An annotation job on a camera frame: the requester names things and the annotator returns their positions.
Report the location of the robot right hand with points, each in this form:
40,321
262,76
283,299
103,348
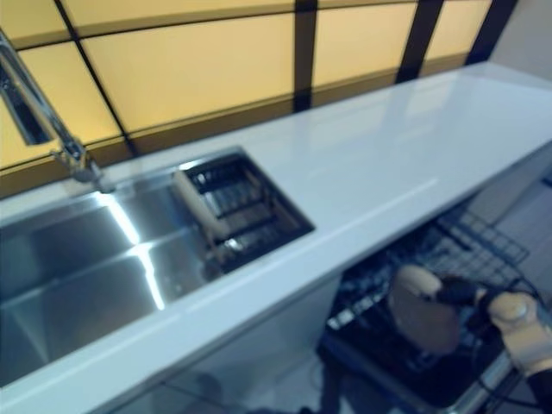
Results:
457,291

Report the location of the cream round plate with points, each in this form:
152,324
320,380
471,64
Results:
422,319
198,202

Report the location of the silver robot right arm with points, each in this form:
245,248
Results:
517,328

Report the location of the white cabinet door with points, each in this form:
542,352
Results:
280,328

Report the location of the black dish drain rack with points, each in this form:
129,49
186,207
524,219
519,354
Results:
254,207

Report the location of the stainless steel sink basin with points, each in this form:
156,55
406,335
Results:
86,267

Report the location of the chrome gooseneck kitchen faucet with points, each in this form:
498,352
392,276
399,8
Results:
30,103

